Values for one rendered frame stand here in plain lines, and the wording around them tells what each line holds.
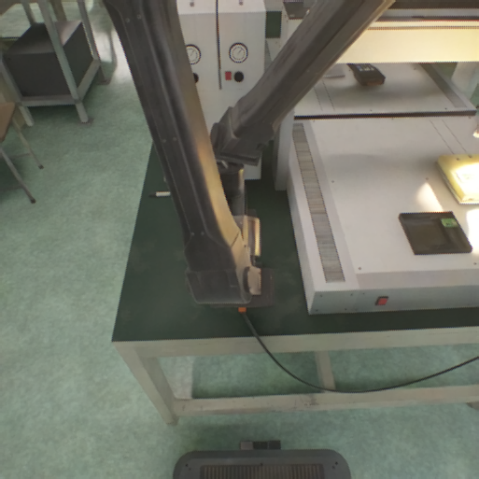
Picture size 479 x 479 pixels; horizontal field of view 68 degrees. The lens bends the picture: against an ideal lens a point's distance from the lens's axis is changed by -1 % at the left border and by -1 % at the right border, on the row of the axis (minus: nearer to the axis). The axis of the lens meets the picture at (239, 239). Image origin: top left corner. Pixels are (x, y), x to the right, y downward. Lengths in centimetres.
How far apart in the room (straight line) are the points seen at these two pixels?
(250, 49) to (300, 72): 46
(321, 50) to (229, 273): 27
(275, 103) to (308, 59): 8
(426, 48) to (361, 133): 33
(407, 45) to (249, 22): 35
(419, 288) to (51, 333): 153
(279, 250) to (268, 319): 20
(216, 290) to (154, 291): 46
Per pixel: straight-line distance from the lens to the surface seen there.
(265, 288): 62
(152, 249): 98
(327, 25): 45
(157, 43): 37
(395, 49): 96
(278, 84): 50
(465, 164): 112
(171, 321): 85
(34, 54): 302
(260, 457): 124
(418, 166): 113
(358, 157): 110
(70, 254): 211
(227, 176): 61
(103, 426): 162
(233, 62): 94
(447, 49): 101
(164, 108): 37
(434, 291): 87
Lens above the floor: 149
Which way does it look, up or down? 49 degrees down
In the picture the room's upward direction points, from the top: 1 degrees counter-clockwise
